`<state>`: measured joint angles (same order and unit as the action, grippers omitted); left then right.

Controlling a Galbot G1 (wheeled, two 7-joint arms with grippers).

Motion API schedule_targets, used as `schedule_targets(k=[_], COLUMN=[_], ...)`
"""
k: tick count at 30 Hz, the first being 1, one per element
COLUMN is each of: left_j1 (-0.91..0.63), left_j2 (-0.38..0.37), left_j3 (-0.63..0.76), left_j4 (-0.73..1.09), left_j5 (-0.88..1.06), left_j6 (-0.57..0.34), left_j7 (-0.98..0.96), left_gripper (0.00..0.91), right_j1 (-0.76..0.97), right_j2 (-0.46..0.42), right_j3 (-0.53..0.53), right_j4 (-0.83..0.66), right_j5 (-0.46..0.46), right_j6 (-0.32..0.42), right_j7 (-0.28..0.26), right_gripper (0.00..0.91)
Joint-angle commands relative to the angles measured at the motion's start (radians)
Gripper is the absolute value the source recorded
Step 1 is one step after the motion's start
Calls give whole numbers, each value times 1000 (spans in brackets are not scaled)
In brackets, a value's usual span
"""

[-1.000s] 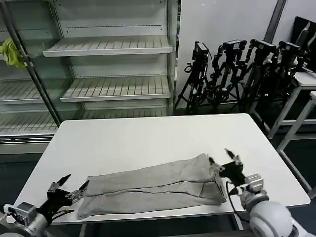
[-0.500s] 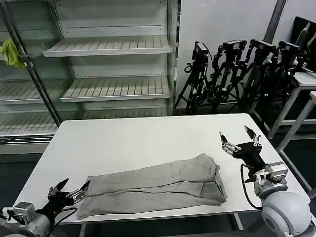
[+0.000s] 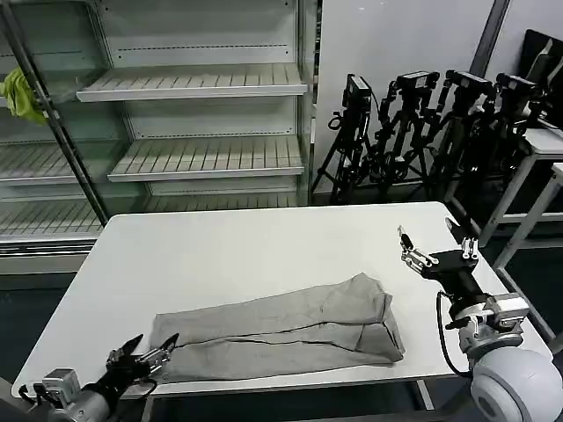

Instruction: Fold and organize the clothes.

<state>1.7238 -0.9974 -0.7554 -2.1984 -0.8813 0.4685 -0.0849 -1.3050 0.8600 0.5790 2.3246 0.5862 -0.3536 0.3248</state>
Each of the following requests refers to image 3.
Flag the grey folded trousers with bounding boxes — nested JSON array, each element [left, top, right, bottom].
[[150, 272, 407, 384]]

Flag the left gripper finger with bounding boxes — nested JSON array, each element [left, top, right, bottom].
[[134, 331, 181, 375], [106, 332, 145, 366]]

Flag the white open shelf unit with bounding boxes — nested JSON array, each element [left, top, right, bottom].
[[0, 0, 320, 265]]

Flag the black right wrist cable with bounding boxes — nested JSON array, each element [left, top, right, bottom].
[[435, 289, 475, 377]]

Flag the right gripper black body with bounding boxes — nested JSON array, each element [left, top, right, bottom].
[[422, 248, 486, 309]]

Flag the metal framed glass door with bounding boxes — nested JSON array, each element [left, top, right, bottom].
[[0, 0, 111, 247]]

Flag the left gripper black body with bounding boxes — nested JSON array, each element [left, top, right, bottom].
[[78, 356, 153, 404]]

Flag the grey vertical wall strip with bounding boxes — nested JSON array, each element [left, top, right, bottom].
[[467, 0, 512, 78]]

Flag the black monitor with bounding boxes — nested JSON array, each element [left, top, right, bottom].
[[520, 28, 563, 129]]

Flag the white desk with grey legs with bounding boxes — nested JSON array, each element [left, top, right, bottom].
[[491, 161, 563, 355], [478, 126, 563, 248]]

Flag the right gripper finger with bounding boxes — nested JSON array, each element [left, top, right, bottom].
[[398, 225, 441, 278], [444, 216, 479, 263]]

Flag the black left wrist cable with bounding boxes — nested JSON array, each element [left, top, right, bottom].
[[117, 377, 158, 400]]

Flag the yellow-green cloth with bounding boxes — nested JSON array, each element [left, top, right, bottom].
[[0, 66, 48, 127]]

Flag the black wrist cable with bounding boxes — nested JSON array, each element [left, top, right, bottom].
[[117, 377, 158, 400], [435, 289, 475, 377]]

